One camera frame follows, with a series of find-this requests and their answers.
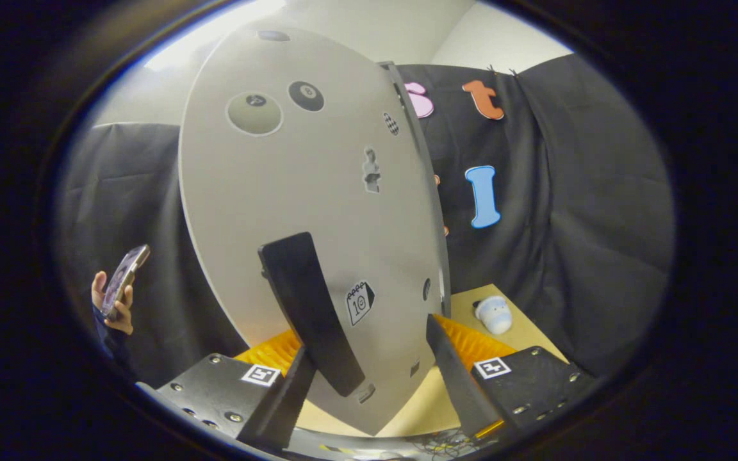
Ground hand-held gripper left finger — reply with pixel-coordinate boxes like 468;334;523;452
137;328;317;452

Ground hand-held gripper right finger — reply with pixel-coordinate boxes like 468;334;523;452
425;312;597;439

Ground smartphone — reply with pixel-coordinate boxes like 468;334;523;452
101;244;151;319

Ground small white rounded toy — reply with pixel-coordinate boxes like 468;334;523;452
473;295;514;336

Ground grey cabinet body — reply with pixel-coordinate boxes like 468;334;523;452
379;61;453;316

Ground black backdrop cloth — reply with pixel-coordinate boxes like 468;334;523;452
55;54;677;385

